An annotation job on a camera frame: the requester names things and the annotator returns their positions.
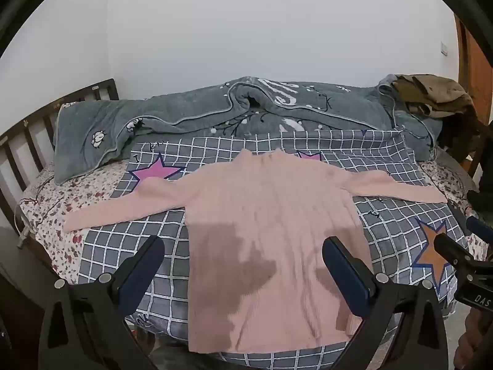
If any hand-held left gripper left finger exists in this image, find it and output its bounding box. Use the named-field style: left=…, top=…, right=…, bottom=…
left=39, top=236, right=165, bottom=370

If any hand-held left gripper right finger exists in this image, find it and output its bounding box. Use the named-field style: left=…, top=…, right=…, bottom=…
left=324, top=236, right=449, bottom=370

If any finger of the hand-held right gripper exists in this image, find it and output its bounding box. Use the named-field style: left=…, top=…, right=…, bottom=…
left=448, top=201, right=493, bottom=240
left=434, top=233, right=483, bottom=279

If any pink knit sweater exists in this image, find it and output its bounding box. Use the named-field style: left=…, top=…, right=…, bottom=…
left=63, top=148, right=447, bottom=355

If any brown clothes pile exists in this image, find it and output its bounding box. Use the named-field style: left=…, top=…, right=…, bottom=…
left=391, top=73, right=476, bottom=118

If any person's right hand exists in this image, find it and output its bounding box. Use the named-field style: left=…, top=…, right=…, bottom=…
left=454, top=311, right=493, bottom=370

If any grey checked star-print sheet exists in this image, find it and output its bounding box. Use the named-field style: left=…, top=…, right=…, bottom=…
left=77, top=129, right=468, bottom=351

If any dark wooden chair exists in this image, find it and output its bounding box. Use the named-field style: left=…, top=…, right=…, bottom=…
left=439, top=112, right=487, bottom=170

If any floral bed sheet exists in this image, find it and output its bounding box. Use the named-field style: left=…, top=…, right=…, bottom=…
left=19, top=154, right=490, bottom=290

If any orange wooden door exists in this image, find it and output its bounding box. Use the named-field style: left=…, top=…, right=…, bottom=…
left=454, top=13, right=493, bottom=124

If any grey fleece quilt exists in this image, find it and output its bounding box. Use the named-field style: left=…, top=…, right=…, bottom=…
left=54, top=75, right=443, bottom=186

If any dark wooden headboard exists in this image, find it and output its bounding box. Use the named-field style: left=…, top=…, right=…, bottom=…
left=0, top=78, right=120, bottom=236

